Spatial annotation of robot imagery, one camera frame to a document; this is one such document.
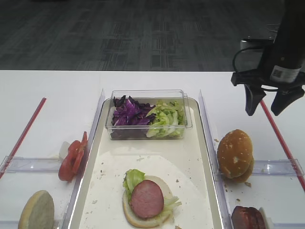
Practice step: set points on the left long clear rail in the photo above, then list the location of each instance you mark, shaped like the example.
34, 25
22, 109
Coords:
66, 221

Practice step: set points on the upper left clear holder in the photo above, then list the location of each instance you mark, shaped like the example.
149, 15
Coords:
15, 164

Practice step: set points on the clear holder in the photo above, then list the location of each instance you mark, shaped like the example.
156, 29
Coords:
15, 164
289, 226
286, 167

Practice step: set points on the meat patty stack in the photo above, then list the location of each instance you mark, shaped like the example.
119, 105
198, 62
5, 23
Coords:
247, 218

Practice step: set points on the clear plastic salad box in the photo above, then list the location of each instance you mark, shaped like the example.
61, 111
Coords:
151, 97

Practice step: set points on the red strip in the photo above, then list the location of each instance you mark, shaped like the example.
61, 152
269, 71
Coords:
284, 145
22, 138

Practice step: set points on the upper right clear holder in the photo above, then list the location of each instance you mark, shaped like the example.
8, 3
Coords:
286, 167

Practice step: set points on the right red strip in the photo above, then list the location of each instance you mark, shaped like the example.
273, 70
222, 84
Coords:
284, 145

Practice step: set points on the bottom bun slice on tray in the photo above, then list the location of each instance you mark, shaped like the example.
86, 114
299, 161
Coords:
143, 220

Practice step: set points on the green lettuce leaf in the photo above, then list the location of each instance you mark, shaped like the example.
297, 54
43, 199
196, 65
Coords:
133, 177

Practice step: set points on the sesame bun top stack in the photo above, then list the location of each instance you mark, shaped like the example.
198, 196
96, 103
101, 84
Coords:
235, 156

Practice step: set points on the white pusher block left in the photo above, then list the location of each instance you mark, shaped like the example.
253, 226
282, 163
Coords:
62, 153

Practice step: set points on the purple cabbage pieces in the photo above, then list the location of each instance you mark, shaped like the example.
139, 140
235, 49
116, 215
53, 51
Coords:
129, 112

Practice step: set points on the right long clear rail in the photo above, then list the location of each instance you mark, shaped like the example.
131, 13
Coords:
218, 185

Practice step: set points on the white rectangular tray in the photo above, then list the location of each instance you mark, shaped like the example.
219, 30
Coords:
182, 163

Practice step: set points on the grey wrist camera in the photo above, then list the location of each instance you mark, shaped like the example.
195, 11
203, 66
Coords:
260, 43

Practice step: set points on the lower right clear holder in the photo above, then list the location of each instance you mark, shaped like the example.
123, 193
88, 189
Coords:
289, 226

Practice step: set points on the long clear rail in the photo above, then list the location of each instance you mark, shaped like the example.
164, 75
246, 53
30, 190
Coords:
218, 185
66, 221

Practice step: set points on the single meat patty slice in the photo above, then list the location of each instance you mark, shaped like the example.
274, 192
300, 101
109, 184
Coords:
147, 200

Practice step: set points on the left red strip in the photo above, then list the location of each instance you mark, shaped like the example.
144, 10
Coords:
22, 138

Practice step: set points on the upright bun half left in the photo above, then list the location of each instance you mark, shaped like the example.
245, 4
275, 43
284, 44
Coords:
38, 213

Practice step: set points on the white pusher block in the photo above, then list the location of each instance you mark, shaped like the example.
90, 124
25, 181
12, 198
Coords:
62, 153
267, 221

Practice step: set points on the tomato slices stack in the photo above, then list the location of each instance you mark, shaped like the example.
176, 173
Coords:
70, 166

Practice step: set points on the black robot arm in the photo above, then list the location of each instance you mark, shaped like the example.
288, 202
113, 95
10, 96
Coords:
291, 30

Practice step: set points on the shredded green lettuce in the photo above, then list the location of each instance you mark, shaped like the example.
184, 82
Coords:
167, 115

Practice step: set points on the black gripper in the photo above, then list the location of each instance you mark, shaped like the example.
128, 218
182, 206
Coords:
279, 70

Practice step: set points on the white pusher block right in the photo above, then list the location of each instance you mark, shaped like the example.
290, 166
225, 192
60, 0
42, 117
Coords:
267, 221

